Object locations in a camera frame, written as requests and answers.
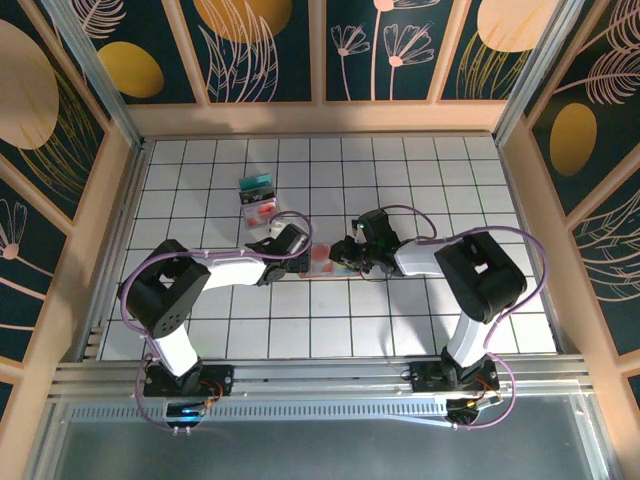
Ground control board green light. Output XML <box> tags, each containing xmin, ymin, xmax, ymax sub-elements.
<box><xmin>166</xmin><ymin>401</ymin><xmax>207</xmax><ymax>427</ymax></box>

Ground grey slotted cable duct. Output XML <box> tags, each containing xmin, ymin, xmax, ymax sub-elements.
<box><xmin>67</xmin><ymin>399</ymin><xmax>454</xmax><ymax>425</ymax></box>

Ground aluminium side rail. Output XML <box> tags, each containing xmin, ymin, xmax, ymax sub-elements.
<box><xmin>74</xmin><ymin>139</ymin><xmax>151</xmax><ymax>362</ymax></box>
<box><xmin>497</xmin><ymin>141</ymin><xmax>572</xmax><ymax>355</ymax></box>

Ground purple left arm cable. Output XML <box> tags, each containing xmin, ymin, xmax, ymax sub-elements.
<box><xmin>117</xmin><ymin>212</ymin><xmax>314</xmax><ymax>435</ymax></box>

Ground grey metal sheet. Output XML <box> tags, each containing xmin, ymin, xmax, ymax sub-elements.
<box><xmin>47</xmin><ymin>419</ymin><xmax>601</xmax><ymax>480</ymax></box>

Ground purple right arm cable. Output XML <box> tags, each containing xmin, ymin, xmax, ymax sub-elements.
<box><xmin>379</xmin><ymin>204</ymin><xmax>549</xmax><ymax>432</ymax></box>

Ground control board orange wires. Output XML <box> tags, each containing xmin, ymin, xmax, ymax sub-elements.
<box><xmin>446</xmin><ymin>394</ymin><xmax>503</xmax><ymax>427</ymax></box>

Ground aluminium front rail frame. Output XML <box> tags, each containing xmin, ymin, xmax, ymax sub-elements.
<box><xmin>47</xmin><ymin>355</ymin><xmax>599</xmax><ymax>401</ymax></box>

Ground black credit card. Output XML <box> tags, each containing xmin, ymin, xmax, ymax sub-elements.
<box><xmin>239</xmin><ymin>186</ymin><xmax>277</xmax><ymax>204</ymax></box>

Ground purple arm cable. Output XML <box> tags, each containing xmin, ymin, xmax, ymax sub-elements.
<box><xmin>117</xmin><ymin>212</ymin><xmax>314</xmax><ymax>435</ymax></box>
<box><xmin>379</xmin><ymin>204</ymin><xmax>549</xmax><ymax>432</ymax></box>

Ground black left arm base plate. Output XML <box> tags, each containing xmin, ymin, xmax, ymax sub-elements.
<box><xmin>143</xmin><ymin>363</ymin><xmax>236</xmax><ymax>398</ymax></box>

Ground clear acrylic card stand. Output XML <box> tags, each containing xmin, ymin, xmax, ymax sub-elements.
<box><xmin>236</xmin><ymin>172</ymin><xmax>283</xmax><ymax>233</ymax></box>

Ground aluminium corner post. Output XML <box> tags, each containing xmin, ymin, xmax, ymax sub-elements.
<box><xmin>492</xmin><ymin>0</ymin><xmax>587</xmax><ymax>146</ymax></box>
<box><xmin>38</xmin><ymin>0</ymin><xmax>150</xmax><ymax>151</ymax></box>

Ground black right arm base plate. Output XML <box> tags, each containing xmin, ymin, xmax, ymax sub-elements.
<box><xmin>408</xmin><ymin>359</ymin><xmax>502</xmax><ymax>401</ymax></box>

